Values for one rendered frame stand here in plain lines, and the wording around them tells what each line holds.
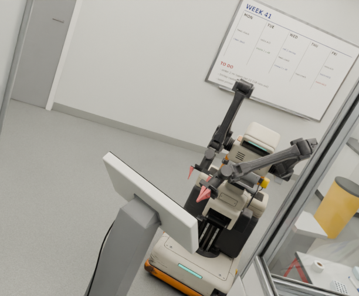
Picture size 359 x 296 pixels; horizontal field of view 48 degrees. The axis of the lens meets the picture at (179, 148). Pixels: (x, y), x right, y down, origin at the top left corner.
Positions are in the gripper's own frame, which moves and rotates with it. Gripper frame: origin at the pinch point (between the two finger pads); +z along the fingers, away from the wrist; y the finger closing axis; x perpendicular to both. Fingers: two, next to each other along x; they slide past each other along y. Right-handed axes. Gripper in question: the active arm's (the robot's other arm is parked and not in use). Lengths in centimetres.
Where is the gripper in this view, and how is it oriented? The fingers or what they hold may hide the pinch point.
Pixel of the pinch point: (197, 200)
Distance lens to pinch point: 191.8
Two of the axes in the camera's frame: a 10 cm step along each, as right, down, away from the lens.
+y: 7.5, 5.3, -3.9
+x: 0.4, 5.6, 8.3
